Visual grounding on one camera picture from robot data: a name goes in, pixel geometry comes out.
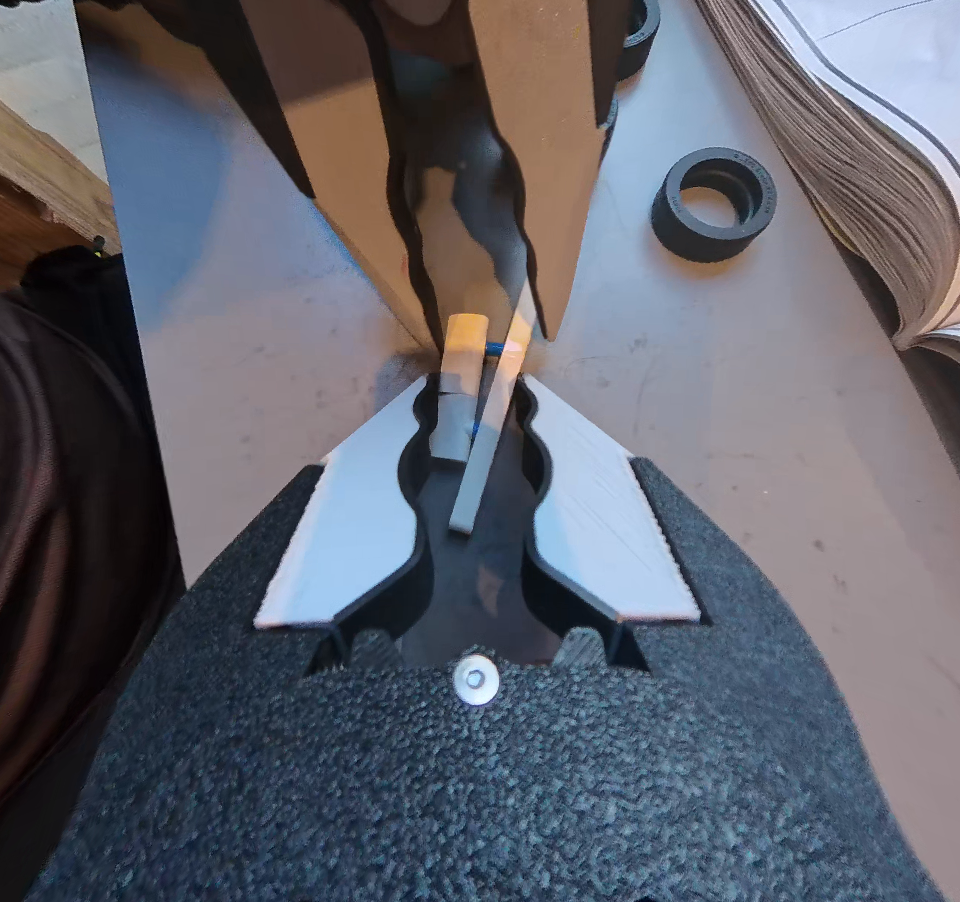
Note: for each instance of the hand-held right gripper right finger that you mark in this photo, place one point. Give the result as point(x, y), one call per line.
point(607, 535)

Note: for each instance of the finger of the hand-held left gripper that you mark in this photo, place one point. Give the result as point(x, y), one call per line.
point(540, 55)
point(330, 107)

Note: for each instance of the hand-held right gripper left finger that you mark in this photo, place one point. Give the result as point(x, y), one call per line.
point(345, 542)

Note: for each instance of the long white toy beam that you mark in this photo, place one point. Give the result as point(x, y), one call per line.
point(476, 467)

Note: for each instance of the white toy beam brick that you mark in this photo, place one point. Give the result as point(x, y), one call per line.
point(457, 377)

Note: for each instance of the grey desk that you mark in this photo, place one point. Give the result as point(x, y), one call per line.
point(262, 280)

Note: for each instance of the narrow black rubber tyre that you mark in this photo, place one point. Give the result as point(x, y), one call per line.
point(646, 32)

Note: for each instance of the wooden side panel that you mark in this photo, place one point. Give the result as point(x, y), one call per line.
point(45, 190)

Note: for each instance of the person's brown shirt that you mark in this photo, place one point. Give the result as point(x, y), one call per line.
point(75, 542)

